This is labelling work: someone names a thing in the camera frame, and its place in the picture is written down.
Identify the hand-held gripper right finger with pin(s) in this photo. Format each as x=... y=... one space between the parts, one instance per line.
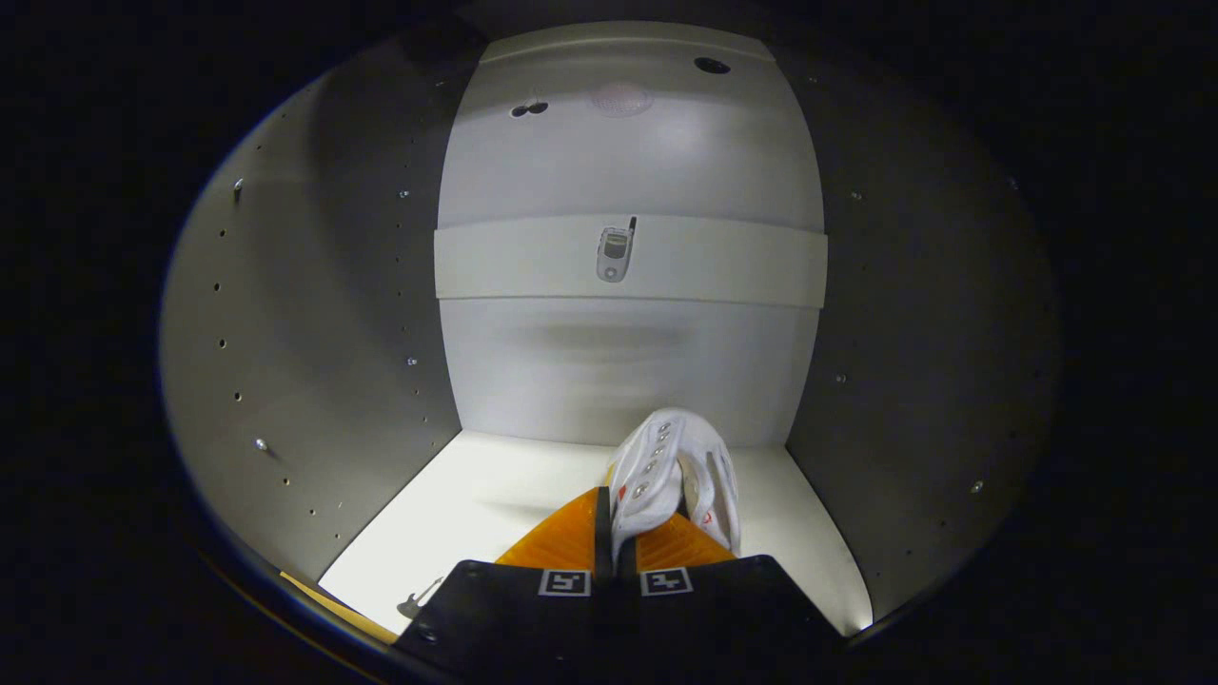
x=723 y=618

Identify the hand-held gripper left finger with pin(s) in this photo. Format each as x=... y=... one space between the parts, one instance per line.
x=514 y=618

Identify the white shoe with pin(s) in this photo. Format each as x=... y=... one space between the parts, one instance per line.
x=666 y=457

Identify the grey shoe cabinet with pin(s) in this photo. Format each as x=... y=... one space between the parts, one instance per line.
x=618 y=362

